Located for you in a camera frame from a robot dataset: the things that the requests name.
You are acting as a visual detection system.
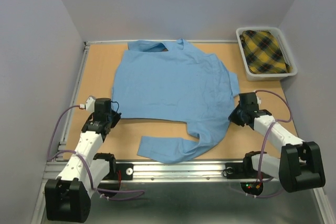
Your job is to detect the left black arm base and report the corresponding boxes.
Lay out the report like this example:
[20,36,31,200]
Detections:
[102,163,134,180]

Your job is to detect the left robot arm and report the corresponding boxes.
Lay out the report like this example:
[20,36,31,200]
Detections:
[44,96,121,223]

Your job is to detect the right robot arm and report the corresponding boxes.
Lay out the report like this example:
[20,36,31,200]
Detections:
[223,92,326,197]

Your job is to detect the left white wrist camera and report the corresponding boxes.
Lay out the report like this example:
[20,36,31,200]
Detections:
[79,95,96,113]

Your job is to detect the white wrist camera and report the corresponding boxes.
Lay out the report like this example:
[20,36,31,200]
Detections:
[79,95,96,113]
[253,90,261,105]

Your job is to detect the white plastic basket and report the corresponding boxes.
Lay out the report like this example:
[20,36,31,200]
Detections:
[236,27,298,81]

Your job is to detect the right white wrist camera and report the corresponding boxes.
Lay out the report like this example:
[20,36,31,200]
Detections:
[253,90,261,105]

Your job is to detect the aluminium mounting rail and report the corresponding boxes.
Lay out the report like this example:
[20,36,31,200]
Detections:
[43,157,256,185]

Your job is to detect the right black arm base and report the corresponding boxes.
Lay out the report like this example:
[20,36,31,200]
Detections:
[222,162,257,179]

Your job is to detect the yellow plaid shirt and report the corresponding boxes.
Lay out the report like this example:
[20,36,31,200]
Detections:
[239,30,292,74]

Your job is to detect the light blue long sleeve shirt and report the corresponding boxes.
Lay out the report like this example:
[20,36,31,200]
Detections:
[112,39,239,164]

